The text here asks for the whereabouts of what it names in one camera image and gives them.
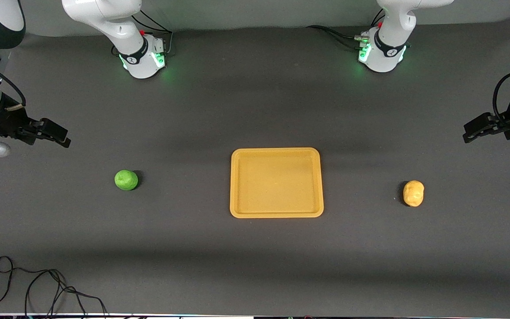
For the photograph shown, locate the base black cables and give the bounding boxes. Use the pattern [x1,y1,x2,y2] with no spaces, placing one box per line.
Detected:
[131,10,174,57]
[306,8,385,50]

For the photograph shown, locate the thin black loose cable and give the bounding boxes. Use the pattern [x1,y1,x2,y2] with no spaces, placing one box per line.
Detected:
[0,256,108,317]

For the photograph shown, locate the green apple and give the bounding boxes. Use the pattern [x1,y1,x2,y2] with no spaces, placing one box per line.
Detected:
[114,170,139,191]

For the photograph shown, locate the yellow plastic tray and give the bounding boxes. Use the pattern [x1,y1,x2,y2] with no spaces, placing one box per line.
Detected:
[230,148,325,218]

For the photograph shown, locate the yellow-brown potato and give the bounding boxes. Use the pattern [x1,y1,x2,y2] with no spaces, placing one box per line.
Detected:
[403,180,425,207]

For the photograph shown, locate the right base black cables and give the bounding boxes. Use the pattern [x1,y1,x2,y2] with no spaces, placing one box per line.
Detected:
[131,10,174,57]

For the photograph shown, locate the left base black cables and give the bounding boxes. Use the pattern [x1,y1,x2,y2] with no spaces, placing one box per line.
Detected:
[306,8,385,50]

